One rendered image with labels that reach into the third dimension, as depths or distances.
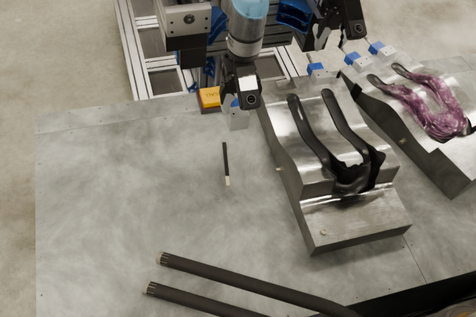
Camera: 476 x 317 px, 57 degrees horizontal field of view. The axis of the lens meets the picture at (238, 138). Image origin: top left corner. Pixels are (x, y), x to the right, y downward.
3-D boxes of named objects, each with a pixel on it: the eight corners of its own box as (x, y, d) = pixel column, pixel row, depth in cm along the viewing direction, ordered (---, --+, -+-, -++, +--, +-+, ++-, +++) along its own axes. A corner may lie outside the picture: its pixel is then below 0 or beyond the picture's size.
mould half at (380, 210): (252, 102, 133) (258, 70, 123) (330, 90, 139) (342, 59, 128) (309, 256, 106) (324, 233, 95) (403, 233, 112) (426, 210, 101)
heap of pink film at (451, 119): (372, 89, 133) (382, 71, 127) (413, 69, 140) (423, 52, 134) (435, 151, 121) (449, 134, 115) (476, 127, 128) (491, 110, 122)
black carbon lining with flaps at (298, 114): (281, 99, 126) (287, 76, 118) (331, 91, 130) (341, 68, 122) (326, 205, 107) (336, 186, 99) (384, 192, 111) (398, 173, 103)
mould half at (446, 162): (334, 81, 142) (344, 56, 133) (391, 55, 152) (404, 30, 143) (450, 201, 119) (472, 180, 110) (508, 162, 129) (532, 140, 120)
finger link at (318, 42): (310, 39, 123) (327, 13, 116) (318, 54, 120) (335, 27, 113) (301, 38, 122) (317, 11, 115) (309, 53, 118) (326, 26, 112)
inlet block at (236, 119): (217, 94, 120) (218, 80, 116) (234, 91, 121) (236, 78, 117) (229, 131, 113) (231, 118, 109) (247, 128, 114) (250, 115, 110)
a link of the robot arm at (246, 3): (253, -32, 87) (280, -9, 84) (248, 13, 96) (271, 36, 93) (221, -21, 84) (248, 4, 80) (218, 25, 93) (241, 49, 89)
